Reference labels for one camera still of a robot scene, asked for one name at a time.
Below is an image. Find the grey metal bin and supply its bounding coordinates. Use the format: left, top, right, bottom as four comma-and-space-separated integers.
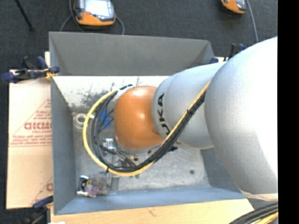
48, 31, 256, 216

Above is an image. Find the black and silver round object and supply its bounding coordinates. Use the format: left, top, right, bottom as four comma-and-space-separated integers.
76, 175, 91, 196

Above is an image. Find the purple and grey soft toy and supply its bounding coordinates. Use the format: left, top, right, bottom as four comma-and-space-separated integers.
85, 173, 109, 198

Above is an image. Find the brown cardboard board, red print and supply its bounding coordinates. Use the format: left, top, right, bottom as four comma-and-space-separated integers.
5, 51, 54, 210

